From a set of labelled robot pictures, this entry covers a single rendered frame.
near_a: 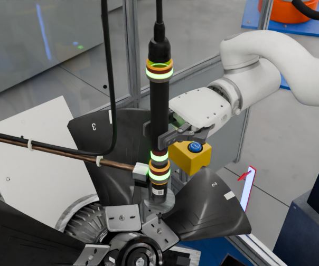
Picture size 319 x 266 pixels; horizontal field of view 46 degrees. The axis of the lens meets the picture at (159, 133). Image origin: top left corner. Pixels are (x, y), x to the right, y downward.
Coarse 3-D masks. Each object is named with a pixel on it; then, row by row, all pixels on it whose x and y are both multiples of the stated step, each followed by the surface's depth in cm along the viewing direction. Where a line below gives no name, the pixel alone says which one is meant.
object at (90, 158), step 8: (16, 144) 86; (24, 144) 85; (48, 152) 84; (56, 152) 84; (64, 152) 83; (88, 160) 82; (96, 160) 82; (104, 160) 81; (120, 168) 81; (128, 168) 80
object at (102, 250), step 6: (90, 246) 83; (96, 246) 83; (102, 246) 84; (108, 246) 85; (84, 252) 84; (90, 252) 85; (96, 252) 85; (102, 252) 86; (78, 258) 86; (84, 258) 86; (96, 258) 87; (102, 258) 88; (78, 264) 88; (84, 264) 88; (90, 264) 89; (96, 264) 89
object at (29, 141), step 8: (104, 0) 56; (160, 0) 54; (104, 8) 57; (160, 8) 54; (104, 16) 58; (160, 16) 55; (104, 24) 59; (104, 32) 60; (104, 40) 61; (112, 72) 65; (112, 80) 66; (112, 88) 67; (112, 96) 68; (112, 104) 69; (112, 112) 71; (112, 120) 72; (112, 128) 74; (0, 136) 86; (8, 136) 86; (112, 136) 75; (32, 144) 84; (40, 144) 84; (48, 144) 84; (112, 144) 77; (72, 152) 82; (80, 152) 82; (88, 152) 81; (96, 152) 81; (104, 152) 79
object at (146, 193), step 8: (136, 168) 80; (136, 176) 80; (144, 176) 79; (136, 184) 81; (144, 184) 80; (144, 192) 82; (168, 192) 86; (144, 200) 84; (152, 200) 84; (168, 200) 84; (152, 208) 83; (160, 208) 83; (168, 208) 83
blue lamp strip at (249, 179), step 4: (252, 172) 110; (248, 176) 113; (252, 176) 111; (248, 180) 114; (248, 184) 115; (244, 188) 117; (248, 188) 116; (244, 192) 118; (248, 192) 116; (244, 196) 119; (244, 200) 120; (244, 204) 121; (244, 208) 122
